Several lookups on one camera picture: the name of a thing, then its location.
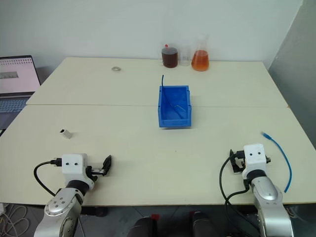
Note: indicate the blue plastic storage bin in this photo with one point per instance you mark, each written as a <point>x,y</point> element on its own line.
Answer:
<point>174,116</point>

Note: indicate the beaker with dark brown liquid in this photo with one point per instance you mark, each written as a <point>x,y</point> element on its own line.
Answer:
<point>169,57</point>

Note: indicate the flask with orange liquid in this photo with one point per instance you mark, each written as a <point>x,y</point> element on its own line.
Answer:
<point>200,60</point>

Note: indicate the small white adapter block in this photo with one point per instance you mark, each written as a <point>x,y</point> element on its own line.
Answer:
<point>66,134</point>

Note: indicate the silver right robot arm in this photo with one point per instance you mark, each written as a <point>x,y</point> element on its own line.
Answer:
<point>267,207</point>

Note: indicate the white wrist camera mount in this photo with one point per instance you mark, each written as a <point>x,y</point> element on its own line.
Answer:
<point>72,165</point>
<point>254,158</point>

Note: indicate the open laptop computer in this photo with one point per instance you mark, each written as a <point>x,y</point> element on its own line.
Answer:
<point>14,84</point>

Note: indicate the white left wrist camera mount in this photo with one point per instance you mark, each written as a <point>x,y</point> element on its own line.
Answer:
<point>72,165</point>

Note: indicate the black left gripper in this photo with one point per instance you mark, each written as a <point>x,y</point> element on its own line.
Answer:
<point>95,171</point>

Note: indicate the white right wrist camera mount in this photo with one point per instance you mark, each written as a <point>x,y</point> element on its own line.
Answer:
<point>254,158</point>

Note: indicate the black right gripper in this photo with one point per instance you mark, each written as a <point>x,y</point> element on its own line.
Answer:
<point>240,165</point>

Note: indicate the empty clear glass beaker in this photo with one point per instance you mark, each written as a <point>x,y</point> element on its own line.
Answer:
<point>185,57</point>

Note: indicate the dark rounded shape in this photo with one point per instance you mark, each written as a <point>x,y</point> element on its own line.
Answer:
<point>205,224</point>
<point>143,227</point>

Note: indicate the black table frame bar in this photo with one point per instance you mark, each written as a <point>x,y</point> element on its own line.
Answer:
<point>95,211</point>

